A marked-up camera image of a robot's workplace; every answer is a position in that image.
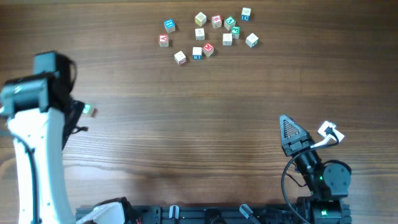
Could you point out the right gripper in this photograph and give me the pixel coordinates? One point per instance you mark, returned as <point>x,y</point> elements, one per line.
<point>298,145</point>

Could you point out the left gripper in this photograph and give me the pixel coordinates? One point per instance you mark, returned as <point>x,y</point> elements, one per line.
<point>72,116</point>

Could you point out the green Z block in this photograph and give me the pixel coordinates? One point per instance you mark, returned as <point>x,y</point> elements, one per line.
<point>88,110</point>

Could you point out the plain block green side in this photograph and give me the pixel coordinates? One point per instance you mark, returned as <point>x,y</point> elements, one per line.
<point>252,40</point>

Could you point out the red A block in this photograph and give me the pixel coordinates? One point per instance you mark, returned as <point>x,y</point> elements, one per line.
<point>163,40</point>

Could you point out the yellow 3 block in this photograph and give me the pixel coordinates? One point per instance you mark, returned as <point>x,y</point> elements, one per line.
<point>227,39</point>

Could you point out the green E block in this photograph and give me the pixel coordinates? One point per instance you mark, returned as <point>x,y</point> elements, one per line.
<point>235,31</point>

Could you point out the plain block red side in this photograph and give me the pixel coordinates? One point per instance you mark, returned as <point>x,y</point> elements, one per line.
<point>180,58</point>

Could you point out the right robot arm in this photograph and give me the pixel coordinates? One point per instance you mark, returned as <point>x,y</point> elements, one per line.
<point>327,181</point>

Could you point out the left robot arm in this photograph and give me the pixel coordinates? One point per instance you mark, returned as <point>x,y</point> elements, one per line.
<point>41,115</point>

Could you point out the red M block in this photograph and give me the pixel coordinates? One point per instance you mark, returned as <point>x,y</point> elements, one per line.
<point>208,49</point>

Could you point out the plain block blue side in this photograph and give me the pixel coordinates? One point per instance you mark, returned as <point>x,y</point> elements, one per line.
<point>197,53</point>

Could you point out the green V block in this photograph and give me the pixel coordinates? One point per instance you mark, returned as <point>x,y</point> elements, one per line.
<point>229,22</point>

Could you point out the blue picture block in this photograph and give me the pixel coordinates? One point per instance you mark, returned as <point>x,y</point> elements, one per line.
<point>169,25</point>

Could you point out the blue C block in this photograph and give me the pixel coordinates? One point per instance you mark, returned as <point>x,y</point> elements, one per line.
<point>246,14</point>

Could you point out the red 9 block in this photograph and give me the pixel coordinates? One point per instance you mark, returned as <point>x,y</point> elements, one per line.
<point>216,21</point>

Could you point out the plain centre block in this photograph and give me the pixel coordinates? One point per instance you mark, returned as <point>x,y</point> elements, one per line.
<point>199,34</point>

